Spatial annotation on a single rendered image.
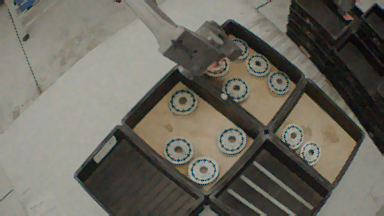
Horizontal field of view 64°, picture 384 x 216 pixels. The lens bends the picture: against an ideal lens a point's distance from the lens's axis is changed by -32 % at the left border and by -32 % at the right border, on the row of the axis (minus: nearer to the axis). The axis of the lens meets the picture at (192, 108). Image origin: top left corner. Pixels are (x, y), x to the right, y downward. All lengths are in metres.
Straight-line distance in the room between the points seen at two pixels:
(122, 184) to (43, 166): 0.48
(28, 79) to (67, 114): 1.21
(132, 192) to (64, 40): 1.76
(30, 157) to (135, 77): 0.69
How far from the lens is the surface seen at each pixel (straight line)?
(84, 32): 2.96
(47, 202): 1.73
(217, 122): 1.54
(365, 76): 2.40
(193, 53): 0.93
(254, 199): 1.46
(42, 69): 2.93
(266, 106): 1.58
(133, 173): 1.50
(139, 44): 1.89
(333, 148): 1.58
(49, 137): 1.81
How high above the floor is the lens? 2.25
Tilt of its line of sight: 65 degrees down
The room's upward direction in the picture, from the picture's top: 6 degrees counter-clockwise
